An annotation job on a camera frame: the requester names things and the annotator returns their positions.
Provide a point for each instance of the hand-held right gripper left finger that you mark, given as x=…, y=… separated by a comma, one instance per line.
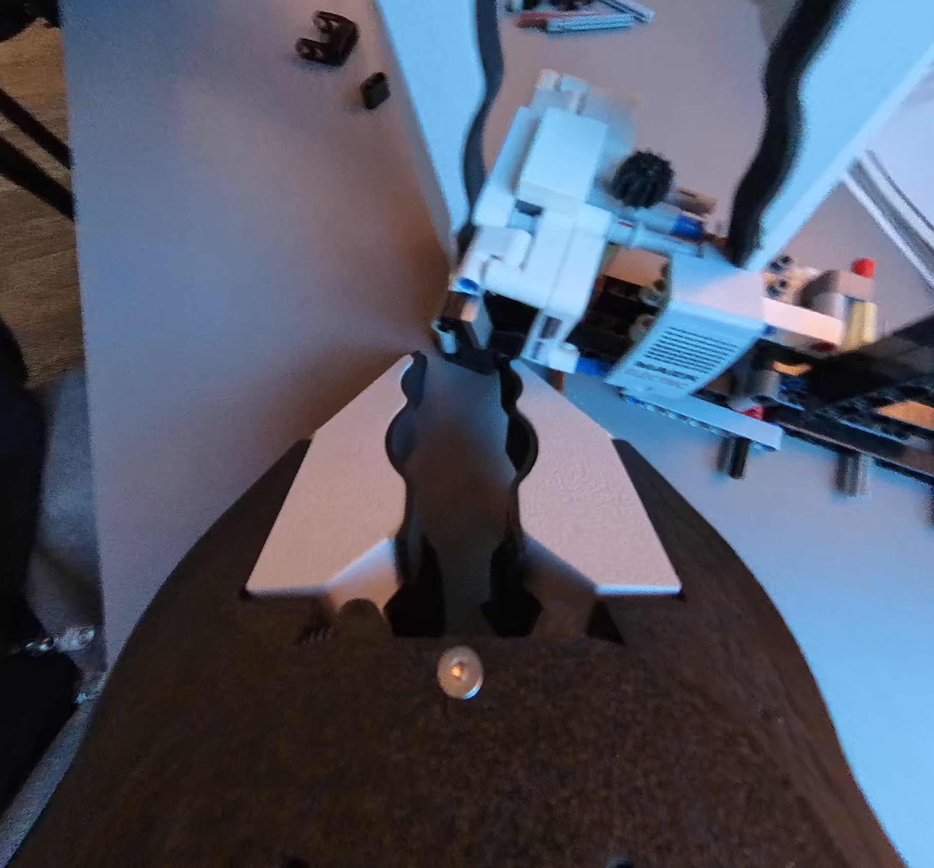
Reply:
x=335, y=510

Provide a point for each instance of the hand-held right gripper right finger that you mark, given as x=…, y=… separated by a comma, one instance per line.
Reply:
x=591, y=518

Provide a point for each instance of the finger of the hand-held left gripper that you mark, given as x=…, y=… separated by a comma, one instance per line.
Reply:
x=430, y=21
x=868, y=29

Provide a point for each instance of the white lego truck model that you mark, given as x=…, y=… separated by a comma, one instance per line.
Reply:
x=562, y=160

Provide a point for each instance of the small black lego connector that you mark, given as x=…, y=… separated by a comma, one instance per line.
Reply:
x=375, y=91

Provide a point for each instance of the black lego connector with holes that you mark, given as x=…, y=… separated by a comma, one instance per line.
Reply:
x=328, y=40

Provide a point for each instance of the dark cloth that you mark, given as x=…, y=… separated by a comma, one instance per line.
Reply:
x=22, y=722

